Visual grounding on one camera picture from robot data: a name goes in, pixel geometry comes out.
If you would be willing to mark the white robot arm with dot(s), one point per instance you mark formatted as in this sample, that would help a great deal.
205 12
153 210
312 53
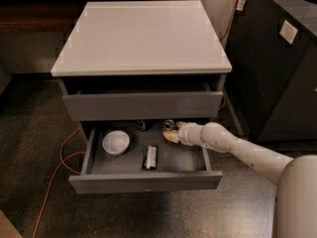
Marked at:
295 207

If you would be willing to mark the grey drawer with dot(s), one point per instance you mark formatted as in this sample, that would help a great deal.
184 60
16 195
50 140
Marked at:
142 105
179 167

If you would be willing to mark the white bowl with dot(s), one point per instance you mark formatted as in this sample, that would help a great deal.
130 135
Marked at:
116 143

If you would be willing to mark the white label on cabinet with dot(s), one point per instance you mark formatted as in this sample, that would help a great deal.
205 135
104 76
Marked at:
288 32

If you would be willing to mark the black and white snack packet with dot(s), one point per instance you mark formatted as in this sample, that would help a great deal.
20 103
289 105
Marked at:
150 158

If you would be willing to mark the black side cabinet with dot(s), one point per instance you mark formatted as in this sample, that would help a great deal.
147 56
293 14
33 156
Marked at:
272 82

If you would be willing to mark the grey top drawer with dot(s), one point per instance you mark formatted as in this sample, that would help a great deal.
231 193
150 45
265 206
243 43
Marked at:
142 105

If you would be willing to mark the dark wooden bench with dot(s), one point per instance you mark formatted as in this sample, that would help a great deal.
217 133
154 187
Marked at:
42 15

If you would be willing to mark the white cable tag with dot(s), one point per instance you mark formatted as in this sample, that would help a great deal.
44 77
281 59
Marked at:
240 5

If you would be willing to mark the dark can in drawer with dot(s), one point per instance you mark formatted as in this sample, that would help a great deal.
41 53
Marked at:
144 125

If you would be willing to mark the orange soda can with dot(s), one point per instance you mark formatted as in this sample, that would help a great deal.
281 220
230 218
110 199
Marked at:
168 125

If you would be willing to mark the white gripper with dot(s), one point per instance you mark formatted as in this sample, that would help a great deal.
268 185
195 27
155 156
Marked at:
184 135

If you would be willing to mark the grey drawer cabinet white top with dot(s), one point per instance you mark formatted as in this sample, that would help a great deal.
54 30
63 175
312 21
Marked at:
142 46

